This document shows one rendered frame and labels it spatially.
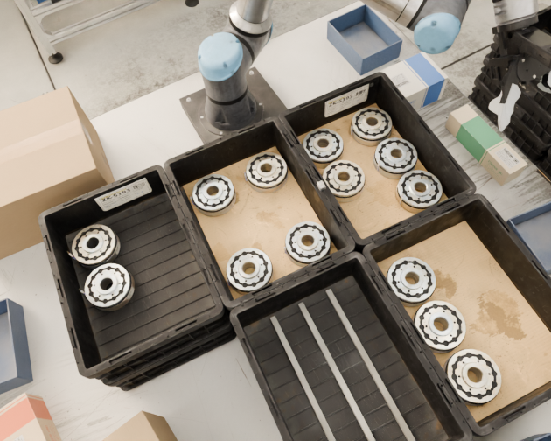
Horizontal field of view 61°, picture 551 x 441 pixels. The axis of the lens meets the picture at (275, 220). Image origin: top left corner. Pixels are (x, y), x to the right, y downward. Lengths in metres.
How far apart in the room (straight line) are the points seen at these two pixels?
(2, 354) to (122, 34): 2.05
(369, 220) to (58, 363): 0.82
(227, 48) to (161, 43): 1.60
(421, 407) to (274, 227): 0.49
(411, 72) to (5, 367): 1.32
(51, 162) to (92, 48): 1.73
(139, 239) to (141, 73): 1.65
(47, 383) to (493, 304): 1.03
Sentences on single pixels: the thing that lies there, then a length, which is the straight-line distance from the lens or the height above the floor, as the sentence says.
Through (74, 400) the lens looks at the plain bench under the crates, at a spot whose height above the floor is 0.70.
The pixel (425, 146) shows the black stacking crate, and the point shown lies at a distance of 1.20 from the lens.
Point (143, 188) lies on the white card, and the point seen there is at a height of 0.88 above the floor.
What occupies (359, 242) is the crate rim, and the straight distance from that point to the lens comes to 1.00.
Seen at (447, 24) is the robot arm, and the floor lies 1.23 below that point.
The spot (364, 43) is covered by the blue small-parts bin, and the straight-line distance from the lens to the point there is 1.68.
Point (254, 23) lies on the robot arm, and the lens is 1.32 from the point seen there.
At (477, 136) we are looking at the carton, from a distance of 1.42.
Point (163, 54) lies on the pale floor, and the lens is 2.79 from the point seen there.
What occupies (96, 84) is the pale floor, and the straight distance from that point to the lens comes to 2.76.
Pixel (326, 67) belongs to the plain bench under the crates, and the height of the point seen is 0.70.
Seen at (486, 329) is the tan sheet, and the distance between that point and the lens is 1.10.
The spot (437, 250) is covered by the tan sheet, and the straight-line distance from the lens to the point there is 1.13.
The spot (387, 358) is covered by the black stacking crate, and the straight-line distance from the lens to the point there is 1.04.
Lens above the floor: 1.83
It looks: 63 degrees down
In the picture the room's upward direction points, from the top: 8 degrees counter-clockwise
